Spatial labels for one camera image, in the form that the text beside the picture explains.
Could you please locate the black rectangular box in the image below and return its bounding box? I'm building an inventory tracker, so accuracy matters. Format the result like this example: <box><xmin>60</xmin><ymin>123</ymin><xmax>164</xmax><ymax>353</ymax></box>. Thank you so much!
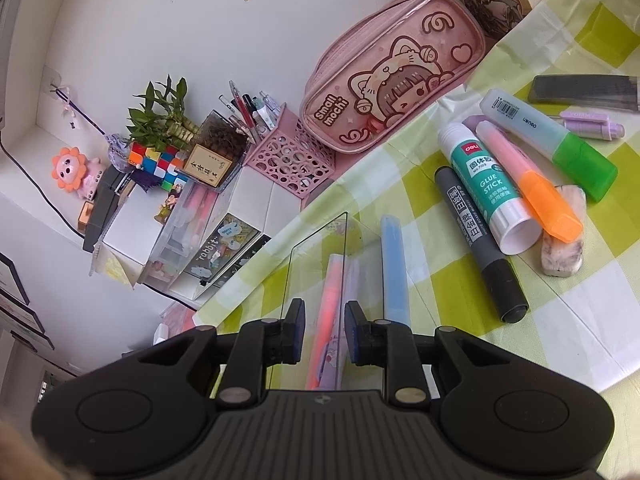
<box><xmin>82</xmin><ymin>167</ymin><xmax>126</xmax><ymax>253</ymax></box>

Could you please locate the purple tassel charm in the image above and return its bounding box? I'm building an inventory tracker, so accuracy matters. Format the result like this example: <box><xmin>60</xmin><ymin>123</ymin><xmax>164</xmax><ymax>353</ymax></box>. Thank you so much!
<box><xmin>50</xmin><ymin>77</ymin><xmax>161</xmax><ymax>193</ymax></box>

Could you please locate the pink highlighter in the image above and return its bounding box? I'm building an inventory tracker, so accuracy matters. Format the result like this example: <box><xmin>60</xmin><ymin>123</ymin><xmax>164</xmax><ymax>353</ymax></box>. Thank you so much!
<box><xmin>306</xmin><ymin>254</ymin><xmax>347</xmax><ymax>391</ymax></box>

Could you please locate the clear storage tray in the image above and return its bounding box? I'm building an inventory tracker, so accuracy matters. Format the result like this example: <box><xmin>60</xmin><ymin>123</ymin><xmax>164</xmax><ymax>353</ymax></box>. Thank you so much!
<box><xmin>142</xmin><ymin>180</ymin><xmax>236</xmax><ymax>286</ymax></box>

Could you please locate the small wooden sign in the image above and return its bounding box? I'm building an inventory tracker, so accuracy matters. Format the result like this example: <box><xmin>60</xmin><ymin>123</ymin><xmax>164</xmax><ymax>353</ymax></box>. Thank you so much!
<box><xmin>182</xmin><ymin>144</ymin><xmax>233</xmax><ymax>192</ymax></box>

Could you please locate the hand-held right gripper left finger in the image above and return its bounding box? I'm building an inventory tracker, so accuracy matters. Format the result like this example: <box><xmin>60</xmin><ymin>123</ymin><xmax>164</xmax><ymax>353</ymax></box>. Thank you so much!
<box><xmin>122</xmin><ymin>299</ymin><xmax>307</xmax><ymax>406</ymax></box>

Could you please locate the pink perforated pen holder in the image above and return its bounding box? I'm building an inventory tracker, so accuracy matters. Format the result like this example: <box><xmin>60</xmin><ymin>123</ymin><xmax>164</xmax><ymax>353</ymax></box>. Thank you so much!
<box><xmin>243</xmin><ymin>105</ymin><xmax>337</xmax><ymax>200</ymax></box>

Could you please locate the clear pot with brown pebbles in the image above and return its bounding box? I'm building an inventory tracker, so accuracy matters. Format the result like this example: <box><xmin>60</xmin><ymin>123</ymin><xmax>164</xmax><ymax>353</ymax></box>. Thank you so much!
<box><xmin>192</xmin><ymin>110</ymin><xmax>251</xmax><ymax>193</ymax></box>

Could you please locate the small colourful figurine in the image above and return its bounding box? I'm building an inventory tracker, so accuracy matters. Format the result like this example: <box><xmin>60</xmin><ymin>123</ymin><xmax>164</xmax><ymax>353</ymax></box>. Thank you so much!
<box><xmin>155</xmin><ymin>192</ymin><xmax>181</xmax><ymax>226</ymax></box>

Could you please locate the black pencil lead case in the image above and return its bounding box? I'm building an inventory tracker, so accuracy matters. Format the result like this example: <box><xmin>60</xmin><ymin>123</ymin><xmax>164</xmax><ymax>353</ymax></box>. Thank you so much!
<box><xmin>529</xmin><ymin>74</ymin><xmax>640</xmax><ymax>111</ymax></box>

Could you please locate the orange highlighter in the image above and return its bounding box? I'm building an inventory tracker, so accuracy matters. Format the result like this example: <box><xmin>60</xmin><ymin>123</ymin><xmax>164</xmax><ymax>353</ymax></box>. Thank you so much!
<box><xmin>474</xmin><ymin>120</ymin><xmax>584</xmax><ymax>242</ymax></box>

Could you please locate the green checked tablecloth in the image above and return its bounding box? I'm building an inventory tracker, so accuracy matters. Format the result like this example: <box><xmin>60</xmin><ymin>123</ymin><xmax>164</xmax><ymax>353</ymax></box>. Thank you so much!
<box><xmin>192</xmin><ymin>0</ymin><xmax>640</xmax><ymax>480</ymax></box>

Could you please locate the lucky bamboo plant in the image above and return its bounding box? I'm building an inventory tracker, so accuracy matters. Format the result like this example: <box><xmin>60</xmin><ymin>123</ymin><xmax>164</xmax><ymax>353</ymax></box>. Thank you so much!
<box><xmin>127</xmin><ymin>75</ymin><xmax>201</xmax><ymax>153</ymax></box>

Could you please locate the black cable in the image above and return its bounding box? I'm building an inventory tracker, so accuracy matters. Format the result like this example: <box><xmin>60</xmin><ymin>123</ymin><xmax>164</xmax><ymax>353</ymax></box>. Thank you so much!
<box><xmin>0</xmin><ymin>137</ymin><xmax>86</xmax><ymax>238</ymax></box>

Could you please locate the orange lion toy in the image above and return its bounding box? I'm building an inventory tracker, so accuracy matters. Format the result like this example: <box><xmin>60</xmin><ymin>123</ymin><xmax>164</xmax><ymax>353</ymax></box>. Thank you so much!
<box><xmin>51</xmin><ymin>146</ymin><xmax>105</xmax><ymax>201</ymax></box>

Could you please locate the bunch of pens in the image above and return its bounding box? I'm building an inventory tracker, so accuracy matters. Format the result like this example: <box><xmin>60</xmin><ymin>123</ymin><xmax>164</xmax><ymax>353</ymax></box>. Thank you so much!
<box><xmin>217</xmin><ymin>80</ymin><xmax>287</xmax><ymax>143</ymax></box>

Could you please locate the white drawer unit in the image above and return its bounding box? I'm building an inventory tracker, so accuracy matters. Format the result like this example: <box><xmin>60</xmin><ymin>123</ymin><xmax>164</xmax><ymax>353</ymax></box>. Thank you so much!
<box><xmin>140</xmin><ymin>167</ymin><xmax>303</xmax><ymax>311</ymax></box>

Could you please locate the pink cartoon pencil case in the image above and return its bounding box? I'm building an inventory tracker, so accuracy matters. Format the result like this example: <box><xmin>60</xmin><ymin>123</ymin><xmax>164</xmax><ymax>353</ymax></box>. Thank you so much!
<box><xmin>299</xmin><ymin>0</ymin><xmax>487</xmax><ymax>156</ymax></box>

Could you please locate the white glue stick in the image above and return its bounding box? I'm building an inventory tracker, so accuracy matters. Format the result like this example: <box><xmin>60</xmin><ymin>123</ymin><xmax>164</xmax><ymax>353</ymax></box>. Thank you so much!
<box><xmin>437</xmin><ymin>122</ymin><xmax>543</xmax><ymax>257</ymax></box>

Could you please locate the colourful puzzle cube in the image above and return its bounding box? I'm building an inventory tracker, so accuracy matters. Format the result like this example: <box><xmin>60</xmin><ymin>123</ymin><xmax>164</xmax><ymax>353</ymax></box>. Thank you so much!
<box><xmin>125</xmin><ymin>141</ymin><xmax>191</xmax><ymax>191</ymax></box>

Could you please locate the white box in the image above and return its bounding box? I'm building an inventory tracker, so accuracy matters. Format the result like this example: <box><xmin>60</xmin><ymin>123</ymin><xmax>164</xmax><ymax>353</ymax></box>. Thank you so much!
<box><xmin>100</xmin><ymin>180</ymin><xmax>183</xmax><ymax>266</ymax></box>

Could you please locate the clear plastic box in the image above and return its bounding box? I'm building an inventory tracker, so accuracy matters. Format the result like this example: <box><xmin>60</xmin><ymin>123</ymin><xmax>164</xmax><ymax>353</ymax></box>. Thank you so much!
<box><xmin>267</xmin><ymin>211</ymin><xmax>388</xmax><ymax>393</ymax></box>

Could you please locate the pink notebook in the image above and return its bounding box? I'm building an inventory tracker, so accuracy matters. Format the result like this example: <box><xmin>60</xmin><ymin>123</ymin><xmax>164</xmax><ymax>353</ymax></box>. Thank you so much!
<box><xmin>160</xmin><ymin>305</ymin><xmax>198</xmax><ymax>346</ymax></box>

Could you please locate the white eraser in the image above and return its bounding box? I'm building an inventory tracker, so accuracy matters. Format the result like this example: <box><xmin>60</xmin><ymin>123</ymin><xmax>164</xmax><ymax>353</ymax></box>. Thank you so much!
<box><xmin>539</xmin><ymin>184</ymin><xmax>587</xmax><ymax>278</ymax></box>

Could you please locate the pale yellow paper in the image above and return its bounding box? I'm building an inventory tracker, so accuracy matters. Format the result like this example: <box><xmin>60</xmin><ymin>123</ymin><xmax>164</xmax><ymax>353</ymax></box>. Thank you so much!
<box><xmin>90</xmin><ymin>247</ymin><xmax>136</xmax><ymax>291</ymax></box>

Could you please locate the blue highlighter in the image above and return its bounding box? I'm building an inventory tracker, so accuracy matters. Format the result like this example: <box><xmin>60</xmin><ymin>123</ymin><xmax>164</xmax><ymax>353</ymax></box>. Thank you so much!
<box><xmin>380</xmin><ymin>215</ymin><xmax>412</xmax><ymax>328</ymax></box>

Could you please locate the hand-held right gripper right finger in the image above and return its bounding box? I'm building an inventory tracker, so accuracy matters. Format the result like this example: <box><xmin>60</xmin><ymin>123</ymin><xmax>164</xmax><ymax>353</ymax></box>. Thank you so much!
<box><xmin>345</xmin><ymin>301</ymin><xmax>522</xmax><ymax>406</ymax></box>

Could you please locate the green cap highlighter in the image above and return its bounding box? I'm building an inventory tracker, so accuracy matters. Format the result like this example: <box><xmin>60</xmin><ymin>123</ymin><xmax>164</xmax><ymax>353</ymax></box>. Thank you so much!
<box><xmin>479</xmin><ymin>88</ymin><xmax>619</xmax><ymax>204</ymax></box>

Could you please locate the grey marker pen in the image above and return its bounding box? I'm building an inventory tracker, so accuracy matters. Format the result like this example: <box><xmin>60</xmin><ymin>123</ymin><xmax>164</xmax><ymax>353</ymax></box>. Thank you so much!
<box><xmin>433</xmin><ymin>166</ymin><xmax>530</xmax><ymax>324</ymax></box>

